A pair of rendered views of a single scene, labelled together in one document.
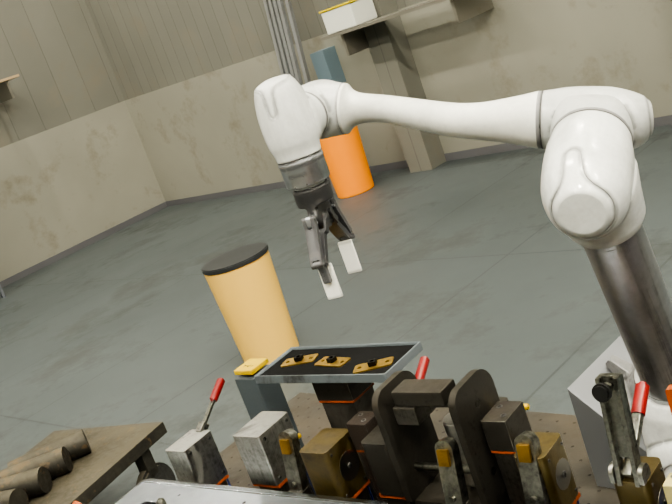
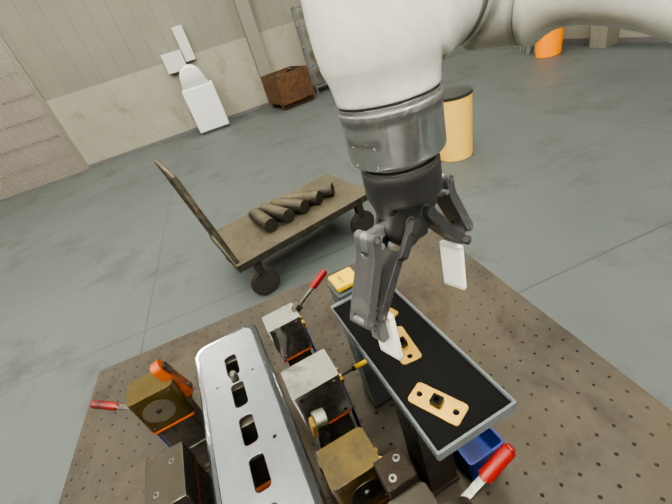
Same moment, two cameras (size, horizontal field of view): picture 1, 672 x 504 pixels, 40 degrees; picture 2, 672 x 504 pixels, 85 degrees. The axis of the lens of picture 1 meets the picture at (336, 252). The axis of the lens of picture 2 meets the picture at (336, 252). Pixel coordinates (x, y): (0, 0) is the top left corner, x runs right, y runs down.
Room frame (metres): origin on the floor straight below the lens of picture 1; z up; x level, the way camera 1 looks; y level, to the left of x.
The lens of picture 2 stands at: (1.45, -0.10, 1.68)
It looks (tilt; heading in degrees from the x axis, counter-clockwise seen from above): 33 degrees down; 33
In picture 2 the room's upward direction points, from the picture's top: 18 degrees counter-clockwise
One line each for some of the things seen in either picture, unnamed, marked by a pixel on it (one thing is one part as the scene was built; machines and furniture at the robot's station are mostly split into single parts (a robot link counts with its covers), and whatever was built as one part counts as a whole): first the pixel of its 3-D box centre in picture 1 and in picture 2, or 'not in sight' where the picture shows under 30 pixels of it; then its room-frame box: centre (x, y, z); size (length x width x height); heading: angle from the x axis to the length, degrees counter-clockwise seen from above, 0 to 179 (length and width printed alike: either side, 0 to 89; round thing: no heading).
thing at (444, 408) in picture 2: (372, 363); (436, 401); (1.76, 0.01, 1.17); 0.08 x 0.04 x 0.01; 73
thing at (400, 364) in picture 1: (335, 363); (404, 347); (1.86, 0.08, 1.16); 0.37 x 0.14 x 0.02; 48
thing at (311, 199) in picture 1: (317, 206); (405, 199); (1.77, 0.00, 1.51); 0.08 x 0.07 x 0.09; 157
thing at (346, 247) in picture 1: (349, 256); (453, 265); (1.83, -0.02, 1.37); 0.03 x 0.01 x 0.07; 67
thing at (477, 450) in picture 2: not in sight; (472, 443); (1.92, 0.00, 0.74); 0.11 x 0.10 x 0.09; 48
